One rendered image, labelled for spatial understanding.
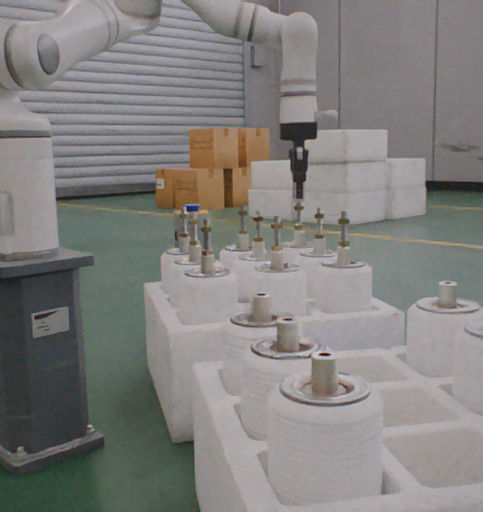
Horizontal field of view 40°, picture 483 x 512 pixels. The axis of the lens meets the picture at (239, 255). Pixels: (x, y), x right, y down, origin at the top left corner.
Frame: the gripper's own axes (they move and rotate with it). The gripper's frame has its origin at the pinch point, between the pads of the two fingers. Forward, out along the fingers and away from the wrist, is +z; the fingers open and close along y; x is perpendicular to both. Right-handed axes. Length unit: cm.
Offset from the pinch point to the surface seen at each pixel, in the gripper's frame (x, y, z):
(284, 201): 1, -277, 24
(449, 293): 16, 54, 9
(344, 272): 6.5, 27.2, 11.1
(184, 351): -18.8, 38.2, 21.0
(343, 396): 1, 84, 10
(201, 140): -60, -371, -16
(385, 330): 13.0, 28.8, 20.5
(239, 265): -11.3, 18.0, 11.3
